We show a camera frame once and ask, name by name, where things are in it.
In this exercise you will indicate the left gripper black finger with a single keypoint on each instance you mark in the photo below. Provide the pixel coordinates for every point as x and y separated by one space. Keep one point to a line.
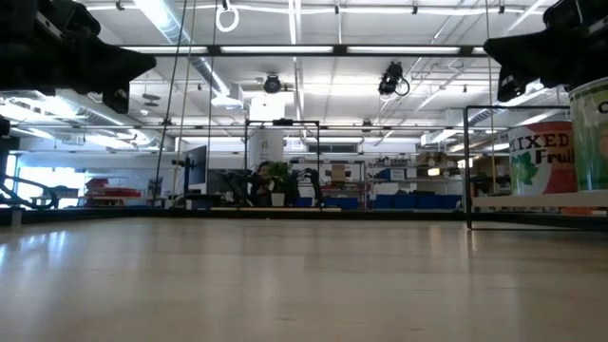
116 100
114 64

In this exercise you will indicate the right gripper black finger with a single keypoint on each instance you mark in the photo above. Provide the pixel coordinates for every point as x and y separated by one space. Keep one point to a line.
510 88
537 57

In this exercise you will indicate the white mixed fruit can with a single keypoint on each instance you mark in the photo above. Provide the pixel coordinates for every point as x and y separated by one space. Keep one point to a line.
541 161

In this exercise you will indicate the pale green oranges can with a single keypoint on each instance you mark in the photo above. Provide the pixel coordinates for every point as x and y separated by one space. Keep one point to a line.
591 142

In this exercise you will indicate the black auxiliary robot arm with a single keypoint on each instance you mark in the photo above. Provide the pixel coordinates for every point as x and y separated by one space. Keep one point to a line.
311 180
237 183

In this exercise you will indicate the red plastic bin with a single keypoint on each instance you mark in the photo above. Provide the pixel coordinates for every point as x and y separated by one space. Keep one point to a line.
97 183
116 193

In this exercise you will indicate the black computer monitor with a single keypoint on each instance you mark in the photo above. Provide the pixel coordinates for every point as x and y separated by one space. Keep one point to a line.
197 166

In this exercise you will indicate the blue storage bin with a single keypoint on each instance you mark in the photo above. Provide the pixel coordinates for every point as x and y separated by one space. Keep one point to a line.
343 203
428 201
450 202
405 201
383 201

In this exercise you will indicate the person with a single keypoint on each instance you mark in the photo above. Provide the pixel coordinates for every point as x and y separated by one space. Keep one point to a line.
262 185

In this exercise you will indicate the potted green plant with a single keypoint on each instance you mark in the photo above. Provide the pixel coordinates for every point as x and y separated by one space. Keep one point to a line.
280 173

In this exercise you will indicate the cardboard box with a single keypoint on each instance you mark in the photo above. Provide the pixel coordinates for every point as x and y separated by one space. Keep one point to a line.
338 173

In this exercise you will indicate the wooden shelf with black frame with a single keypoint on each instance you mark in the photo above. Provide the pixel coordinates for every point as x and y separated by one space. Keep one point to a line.
537 200

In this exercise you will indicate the black table border rail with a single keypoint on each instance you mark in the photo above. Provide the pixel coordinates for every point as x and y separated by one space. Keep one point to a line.
142 216

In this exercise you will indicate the black round camera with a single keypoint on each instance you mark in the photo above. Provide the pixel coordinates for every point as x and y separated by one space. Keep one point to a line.
272 84

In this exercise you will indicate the black table frame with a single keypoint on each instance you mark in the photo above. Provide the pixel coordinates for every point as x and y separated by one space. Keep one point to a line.
340 49

